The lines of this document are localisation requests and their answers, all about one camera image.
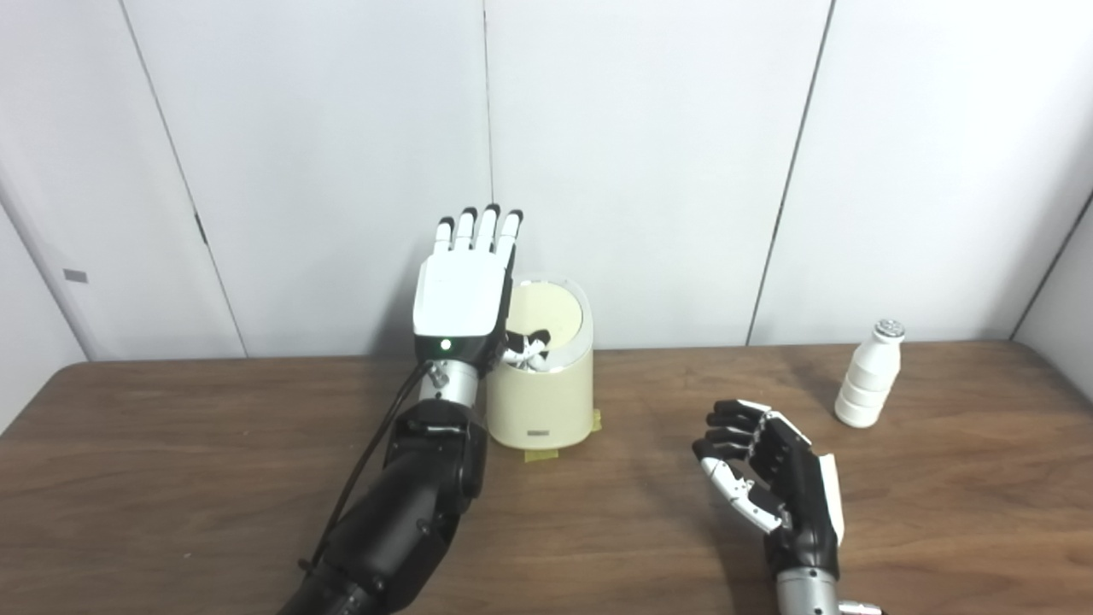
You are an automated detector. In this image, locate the cream-colored lidded bin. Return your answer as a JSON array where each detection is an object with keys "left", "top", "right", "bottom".
[{"left": 487, "top": 275, "right": 594, "bottom": 451}]

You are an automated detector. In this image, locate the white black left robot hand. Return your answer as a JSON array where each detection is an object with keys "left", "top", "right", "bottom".
[{"left": 412, "top": 205, "right": 552, "bottom": 381}]

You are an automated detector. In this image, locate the small white plastic bottle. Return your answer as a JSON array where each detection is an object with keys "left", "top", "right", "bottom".
[{"left": 834, "top": 319, "right": 906, "bottom": 429}]

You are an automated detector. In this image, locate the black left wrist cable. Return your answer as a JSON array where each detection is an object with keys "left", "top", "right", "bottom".
[{"left": 299, "top": 360, "right": 435, "bottom": 575}]

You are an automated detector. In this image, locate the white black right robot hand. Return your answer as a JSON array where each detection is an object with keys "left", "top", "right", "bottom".
[{"left": 692, "top": 399, "right": 846, "bottom": 575}]

